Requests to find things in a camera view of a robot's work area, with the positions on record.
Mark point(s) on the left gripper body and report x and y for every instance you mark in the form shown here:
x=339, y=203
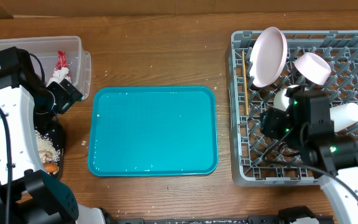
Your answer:
x=64, y=98

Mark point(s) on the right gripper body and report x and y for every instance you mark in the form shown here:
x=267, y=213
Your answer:
x=276, y=127

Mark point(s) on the white tissue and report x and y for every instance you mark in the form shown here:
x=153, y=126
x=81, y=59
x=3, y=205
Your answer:
x=60, y=75

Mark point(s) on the white saucer bowl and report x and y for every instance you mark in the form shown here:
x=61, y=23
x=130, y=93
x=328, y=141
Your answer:
x=281, y=101

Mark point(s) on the red snack wrapper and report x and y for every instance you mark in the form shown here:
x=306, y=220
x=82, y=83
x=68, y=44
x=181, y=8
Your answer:
x=62, y=61

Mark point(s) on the wooden chopstick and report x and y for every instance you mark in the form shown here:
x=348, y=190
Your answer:
x=245, y=84

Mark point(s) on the pink bowl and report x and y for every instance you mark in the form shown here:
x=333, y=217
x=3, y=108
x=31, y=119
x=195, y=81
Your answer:
x=313, y=67

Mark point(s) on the white cup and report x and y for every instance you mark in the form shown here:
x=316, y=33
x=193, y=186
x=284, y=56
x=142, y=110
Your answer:
x=344, y=116

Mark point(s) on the orange carrot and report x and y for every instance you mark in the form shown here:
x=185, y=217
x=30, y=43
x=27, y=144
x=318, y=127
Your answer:
x=51, y=168

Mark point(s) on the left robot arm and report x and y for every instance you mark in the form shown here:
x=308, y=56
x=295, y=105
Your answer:
x=29, y=194

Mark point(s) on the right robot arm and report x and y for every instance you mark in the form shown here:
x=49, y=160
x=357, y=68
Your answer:
x=306, y=126

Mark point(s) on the grey dishwasher rack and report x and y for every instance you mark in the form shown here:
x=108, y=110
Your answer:
x=338, y=47

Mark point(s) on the clear plastic bin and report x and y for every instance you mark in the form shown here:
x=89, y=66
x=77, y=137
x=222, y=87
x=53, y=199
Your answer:
x=46, y=50

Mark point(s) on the peanut shells and rice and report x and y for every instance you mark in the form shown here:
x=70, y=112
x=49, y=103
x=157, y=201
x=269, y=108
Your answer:
x=47, y=152

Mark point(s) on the teal serving tray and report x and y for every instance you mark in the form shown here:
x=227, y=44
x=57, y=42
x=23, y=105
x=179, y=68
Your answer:
x=147, y=131

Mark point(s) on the cardboard back panel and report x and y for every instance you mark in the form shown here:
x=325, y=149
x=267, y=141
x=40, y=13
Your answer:
x=10, y=9

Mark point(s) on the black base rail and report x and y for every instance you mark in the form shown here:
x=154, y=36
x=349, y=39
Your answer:
x=254, y=219

